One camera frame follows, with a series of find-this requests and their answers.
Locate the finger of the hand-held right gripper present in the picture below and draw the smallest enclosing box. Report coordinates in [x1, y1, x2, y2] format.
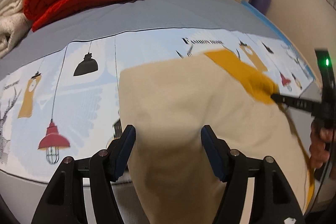
[270, 93, 315, 111]

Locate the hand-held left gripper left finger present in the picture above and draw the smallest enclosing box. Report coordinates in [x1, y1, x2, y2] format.
[31, 124, 136, 224]

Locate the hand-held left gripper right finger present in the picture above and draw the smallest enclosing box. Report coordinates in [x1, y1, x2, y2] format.
[201, 125, 306, 224]

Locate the beige and yellow hooded jacket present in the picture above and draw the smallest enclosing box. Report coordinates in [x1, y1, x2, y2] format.
[117, 49, 317, 224]

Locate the person's right hand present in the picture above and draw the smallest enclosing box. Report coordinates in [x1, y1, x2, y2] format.
[308, 120, 336, 169]

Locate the printed lamp pattern bed sheet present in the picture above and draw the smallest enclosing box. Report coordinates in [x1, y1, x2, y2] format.
[0, 27, 315, 184]

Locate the grey bed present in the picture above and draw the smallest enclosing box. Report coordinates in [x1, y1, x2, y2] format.
[0, 0, 279, 75]

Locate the cream fluffy blanket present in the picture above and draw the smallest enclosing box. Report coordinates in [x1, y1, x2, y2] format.
[0, 0, 36, 58]

